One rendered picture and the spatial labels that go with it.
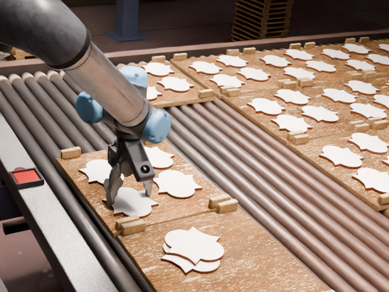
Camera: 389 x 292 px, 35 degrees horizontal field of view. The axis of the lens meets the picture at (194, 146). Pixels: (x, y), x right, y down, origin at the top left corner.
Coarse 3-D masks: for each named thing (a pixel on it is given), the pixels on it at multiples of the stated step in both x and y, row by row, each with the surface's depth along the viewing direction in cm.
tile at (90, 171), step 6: (90, 162) 178; (96, 162) 178; (102, 162) 178; (90, 168) 175; (96, 168) 175; (102, 168) 175; (108, 168) 176; (90, 174) 172; (96, 174) 172; (102, 174) 172; (108, 174) 172; (90, 180) 169; (96, 180) 169; (102, 180) 169
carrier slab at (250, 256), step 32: (160, 224) 154; (192, 224) 156; (224, 224) 157; (256, 224) 158; (128, 256) 144; (160, 256) 143; (224, 256) 145; (256, 256) 146; (288, 256) 147; (160, 288) 133; (192, 288) 134; (224, 288) 135; (256, 288) 136; (288, 288) 137; (320, 288) 138
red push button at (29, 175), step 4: (20, 172) 172; (24, 172) 172; (28, 172) 173; (32, 172) 173; (16, 176) 170; (20, 176) 170; (24, 176) 170; (28, 176) 171; (32, 176) 171; (36, 176) 171; (16, 180) 169; (20, 180) 168; (24, 180) 169; (28, 180) 169; (32, 180) 169
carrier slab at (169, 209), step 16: (144, 144) 193; (160, 144) 194; (64, 160) 179; (80, 160) 180; (176, 160) 185; (80, 176) 172; (80, 192) 165; (96, 192) 165; (208, 192) 170; (96, 208) 158; (160, 208) 161; (176, 208) 162; (192, 208) 162; (208, 208) 163; (112, 224) 153
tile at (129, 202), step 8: (120, 192) 165; (128, 192) 165; (136, 192) 165; (144, 192) 166; (104, 200) 161; (120, 200) 161; (128, 200) 161; (136, 200) 162; (144, 200) 162; (152, 200) 162; (112, 208) 158; (120, 208) 158; (128, 208) 158; (136, 208) 158; (144, 208) 159; (128, 216) 156; (144, 216) 156
